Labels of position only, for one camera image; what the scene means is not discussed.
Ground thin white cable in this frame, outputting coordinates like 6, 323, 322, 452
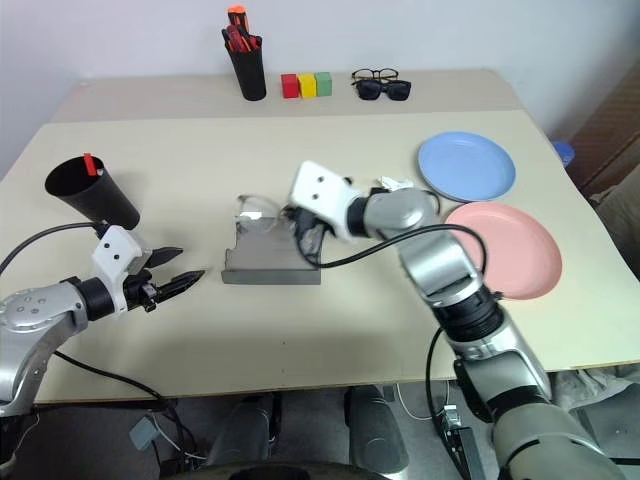
396, 385, 437, 422

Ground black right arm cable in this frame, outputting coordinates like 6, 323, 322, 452
299, 223, 494, 282

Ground brown wooden cabinet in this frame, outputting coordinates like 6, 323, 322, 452
568, 63, 640, 202

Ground grey power plug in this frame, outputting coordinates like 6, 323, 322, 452
129, 416, 161, 452

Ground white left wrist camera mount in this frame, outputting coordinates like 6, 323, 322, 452
91, 225, 145, 317

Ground pink plate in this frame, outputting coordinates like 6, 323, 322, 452
443, 201, 564, 302

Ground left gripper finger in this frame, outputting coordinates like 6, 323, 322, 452
148, 246, 185, 269
158, 269, 207, 303

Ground grey metal tray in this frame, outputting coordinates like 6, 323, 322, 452
220, 209, 323, 288

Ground black sunglasses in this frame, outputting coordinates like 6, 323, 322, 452
353, 79, 414, 103

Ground black hanging cable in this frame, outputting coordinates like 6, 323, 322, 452
424, 326, 452, 427

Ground black frame glasses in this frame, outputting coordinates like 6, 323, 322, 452
350, 67, 402, 84

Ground black metal bracket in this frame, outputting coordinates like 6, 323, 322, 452
441, 403, 487, 480

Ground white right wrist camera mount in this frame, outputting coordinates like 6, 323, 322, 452
291, 160, 360, 245

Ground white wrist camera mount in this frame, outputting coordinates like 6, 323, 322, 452
91, 225, 145, 317
291, 160, 360, 245

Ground clear plastic sheet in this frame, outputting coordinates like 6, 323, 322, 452
548, 363, 640, 454

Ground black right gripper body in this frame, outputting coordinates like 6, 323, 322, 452
290, 206, 334, 242

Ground white crumpled tag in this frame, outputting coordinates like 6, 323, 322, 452
373, 175, 417, 193

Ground black tapered cup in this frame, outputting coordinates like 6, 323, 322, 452
43, 155, 142, 232

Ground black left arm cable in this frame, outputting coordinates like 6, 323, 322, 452
0, 222, 109, 275

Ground black floor cable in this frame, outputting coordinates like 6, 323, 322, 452
52, 349, 202, 462

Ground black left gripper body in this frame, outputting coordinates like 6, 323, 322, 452
121, 247, 163, 313

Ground blue plate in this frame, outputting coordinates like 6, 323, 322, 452
416, 130, 518, 204

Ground clear frame glasses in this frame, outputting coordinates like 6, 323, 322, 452
234, 193, 297, 234

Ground blue round lid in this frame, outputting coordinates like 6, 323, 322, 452
550, 140, 577, 169

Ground dark rounded grey shape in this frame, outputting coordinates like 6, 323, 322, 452
346, 385, 412, 474
206, 393, 277, 469

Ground grey cloth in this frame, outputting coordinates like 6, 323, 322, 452
588, 177, 640, 282

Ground black tall pen holder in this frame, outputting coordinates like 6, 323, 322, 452
228, 45, 268, 103

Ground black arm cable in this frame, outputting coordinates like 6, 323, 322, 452
0, 222, 109, 275
299, 223, 494, 282

